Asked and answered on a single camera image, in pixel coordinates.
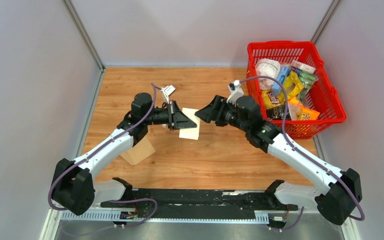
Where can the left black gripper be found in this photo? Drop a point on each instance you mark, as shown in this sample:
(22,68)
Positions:
(176,118)

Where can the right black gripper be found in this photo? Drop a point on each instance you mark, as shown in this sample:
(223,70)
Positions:
(214,111)

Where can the brown paper envelope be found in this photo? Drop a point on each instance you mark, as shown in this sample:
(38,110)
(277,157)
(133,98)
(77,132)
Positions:
(142,150)

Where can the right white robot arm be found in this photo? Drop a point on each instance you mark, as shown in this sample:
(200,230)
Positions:
(335,193)

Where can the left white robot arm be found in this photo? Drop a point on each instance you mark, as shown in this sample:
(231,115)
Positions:
(73,187)

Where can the black snack packet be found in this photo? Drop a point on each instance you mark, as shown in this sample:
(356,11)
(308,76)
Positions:
(278,113)

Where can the white crumpled bag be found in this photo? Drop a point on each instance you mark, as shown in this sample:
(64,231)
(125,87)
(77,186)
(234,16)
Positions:
(269,68)

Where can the blue box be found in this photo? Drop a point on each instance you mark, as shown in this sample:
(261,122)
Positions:
(282,75)

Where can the yellow snack bag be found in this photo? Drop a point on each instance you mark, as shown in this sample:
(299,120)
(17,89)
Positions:
(293,87)

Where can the orange snack bag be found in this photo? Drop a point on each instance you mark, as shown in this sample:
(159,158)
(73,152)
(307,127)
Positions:
(299,112)

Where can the white red small box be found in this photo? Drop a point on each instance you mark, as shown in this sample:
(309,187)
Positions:
(299,67)

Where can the green packet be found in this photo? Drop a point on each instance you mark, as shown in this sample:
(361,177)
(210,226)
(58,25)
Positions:
(308,80)

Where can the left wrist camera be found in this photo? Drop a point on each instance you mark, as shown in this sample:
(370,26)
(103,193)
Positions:
(167,92)

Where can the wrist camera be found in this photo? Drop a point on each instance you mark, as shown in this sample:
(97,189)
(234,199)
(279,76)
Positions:
(167,92)
(236,91)

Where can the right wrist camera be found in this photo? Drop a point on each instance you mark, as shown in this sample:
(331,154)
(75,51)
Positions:
(236,91)

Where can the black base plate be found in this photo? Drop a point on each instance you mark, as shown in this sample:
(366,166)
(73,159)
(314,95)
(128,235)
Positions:
(204,203)

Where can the aluminium frame rail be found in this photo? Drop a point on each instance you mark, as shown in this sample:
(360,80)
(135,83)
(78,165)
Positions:
(113,221)

